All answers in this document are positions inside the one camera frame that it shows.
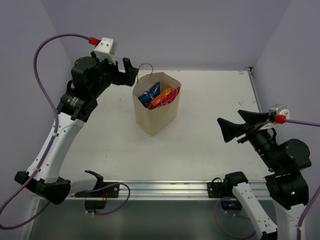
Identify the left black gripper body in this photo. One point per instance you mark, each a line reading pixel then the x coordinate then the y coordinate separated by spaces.
pixel 119 76

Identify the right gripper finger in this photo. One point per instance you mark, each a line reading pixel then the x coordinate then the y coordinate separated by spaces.
pixel 253 119
pixel 231 130

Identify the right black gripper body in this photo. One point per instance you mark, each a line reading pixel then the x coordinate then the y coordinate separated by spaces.
pixel 261 140

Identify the blue snack packet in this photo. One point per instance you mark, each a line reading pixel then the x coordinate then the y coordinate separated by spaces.
pixel 150 94

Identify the orange snack packet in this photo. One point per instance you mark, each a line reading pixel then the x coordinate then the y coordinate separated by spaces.
pixel 159 99

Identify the brown paper bag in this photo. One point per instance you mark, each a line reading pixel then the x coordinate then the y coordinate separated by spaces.
pixel 151 121

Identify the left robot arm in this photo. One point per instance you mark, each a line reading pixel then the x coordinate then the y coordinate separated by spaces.
pixel 90 78

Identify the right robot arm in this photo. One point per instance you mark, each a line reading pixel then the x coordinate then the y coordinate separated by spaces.
pixel 286 185

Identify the magenta large snack packet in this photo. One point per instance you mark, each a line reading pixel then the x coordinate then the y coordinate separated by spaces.
pixel 170 97

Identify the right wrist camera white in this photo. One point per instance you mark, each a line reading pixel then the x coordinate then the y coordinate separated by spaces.
pixel 277 114

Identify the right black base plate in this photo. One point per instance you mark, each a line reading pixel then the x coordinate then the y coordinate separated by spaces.
pixel 216 188

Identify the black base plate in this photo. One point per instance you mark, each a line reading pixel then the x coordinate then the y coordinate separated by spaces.
pixel 93 185
pixel 216 188

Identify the aluminium rail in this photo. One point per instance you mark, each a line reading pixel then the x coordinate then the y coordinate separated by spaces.
pixel 158 191

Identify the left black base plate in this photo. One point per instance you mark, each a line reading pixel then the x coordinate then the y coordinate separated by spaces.
pixel 93 185

